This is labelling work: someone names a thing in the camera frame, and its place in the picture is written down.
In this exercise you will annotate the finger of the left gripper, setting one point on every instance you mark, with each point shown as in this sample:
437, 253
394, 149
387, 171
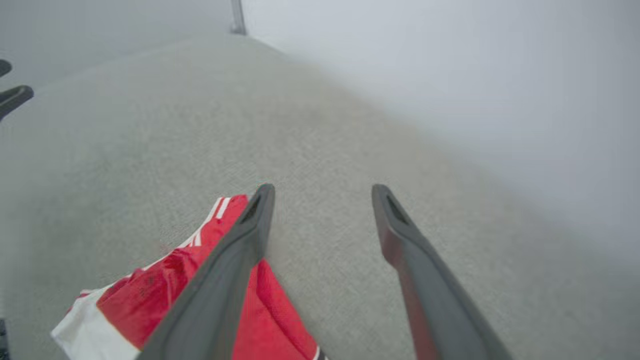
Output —
15, 97
4, 67

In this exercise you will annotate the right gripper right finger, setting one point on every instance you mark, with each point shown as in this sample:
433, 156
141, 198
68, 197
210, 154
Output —
440, 310

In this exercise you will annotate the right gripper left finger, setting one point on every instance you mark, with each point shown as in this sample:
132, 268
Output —
215, 300

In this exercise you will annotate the red and white basketball jersey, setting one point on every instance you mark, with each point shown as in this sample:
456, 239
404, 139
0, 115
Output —
145, 300

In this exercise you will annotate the grey fabric work surface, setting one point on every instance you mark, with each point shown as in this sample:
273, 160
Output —
325, 150

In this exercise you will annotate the grey metal pole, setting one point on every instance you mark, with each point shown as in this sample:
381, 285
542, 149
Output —
238, 17

